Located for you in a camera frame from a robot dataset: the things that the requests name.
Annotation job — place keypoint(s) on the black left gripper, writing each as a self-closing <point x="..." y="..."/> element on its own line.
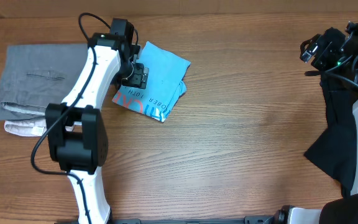
<point x="140" y="77"/>

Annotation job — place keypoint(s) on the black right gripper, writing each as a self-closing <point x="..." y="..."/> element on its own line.
<point x="327" y="47"/>

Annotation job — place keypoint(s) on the light blue printed t-shirt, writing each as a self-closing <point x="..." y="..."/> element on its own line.
<point x="165" y="84"/>

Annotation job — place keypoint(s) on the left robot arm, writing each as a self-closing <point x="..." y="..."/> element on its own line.
<point x="77" y="138"/>

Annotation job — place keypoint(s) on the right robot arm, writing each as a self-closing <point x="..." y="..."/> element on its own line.
<point x="343" y="210"/>

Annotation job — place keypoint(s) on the black garment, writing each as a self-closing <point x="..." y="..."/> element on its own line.
<point x="334" y="152"/>

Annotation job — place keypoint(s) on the folded grey trousers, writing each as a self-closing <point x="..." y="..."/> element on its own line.
<point x="37" y="75"/>

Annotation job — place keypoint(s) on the folded beige trousers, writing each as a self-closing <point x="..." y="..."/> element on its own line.
<point x="30" y="123"/>

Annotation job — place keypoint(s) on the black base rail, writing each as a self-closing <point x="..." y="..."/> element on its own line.
<point x="179" y="221"/>

